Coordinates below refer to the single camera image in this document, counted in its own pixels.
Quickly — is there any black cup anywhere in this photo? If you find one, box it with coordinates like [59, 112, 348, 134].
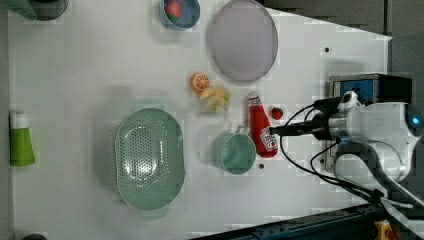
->
[29, 0, 69, 21]

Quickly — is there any red plush ketchup bottle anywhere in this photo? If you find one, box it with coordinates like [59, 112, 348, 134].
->
[248, 91, 278, 158]

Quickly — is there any yellow banana toy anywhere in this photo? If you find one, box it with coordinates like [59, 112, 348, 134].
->
[199, 88, 231, 111]

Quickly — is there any green squeeze bottle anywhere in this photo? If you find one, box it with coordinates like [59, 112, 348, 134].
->
[10, 113, 35, 166]

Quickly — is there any blue small bowl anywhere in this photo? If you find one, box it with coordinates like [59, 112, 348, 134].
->
[159, 0, 201, 31]

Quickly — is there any grey round plate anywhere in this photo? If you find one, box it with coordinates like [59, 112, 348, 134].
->
[210, 0, 278, 81]

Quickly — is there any green plastic scoop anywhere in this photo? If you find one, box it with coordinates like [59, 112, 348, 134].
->
[0, 0, 37, 20]

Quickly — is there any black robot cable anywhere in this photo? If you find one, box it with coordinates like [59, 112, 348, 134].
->
[279, 103, 384, 204]

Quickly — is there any red strawberry in bowl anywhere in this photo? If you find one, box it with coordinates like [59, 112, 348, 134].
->
[164, 0, 182, 21]

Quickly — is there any green plastic strainer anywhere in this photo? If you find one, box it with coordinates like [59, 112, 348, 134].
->
[114, 99, 186, 220]

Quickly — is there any yellow clamp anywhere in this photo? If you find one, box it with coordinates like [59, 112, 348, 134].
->
[374, 220, 396, 240]

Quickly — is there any teal metal mug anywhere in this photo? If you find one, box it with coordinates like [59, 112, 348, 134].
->
[211, 125, 256, 175]

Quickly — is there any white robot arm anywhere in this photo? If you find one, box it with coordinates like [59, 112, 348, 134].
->
[265, 91, 423, 209]

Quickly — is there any orange slice toy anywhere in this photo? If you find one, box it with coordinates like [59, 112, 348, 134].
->
[189, 73, 210, 93]

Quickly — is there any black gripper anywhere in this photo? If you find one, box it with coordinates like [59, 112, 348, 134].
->
[269, 97, 342, 140]

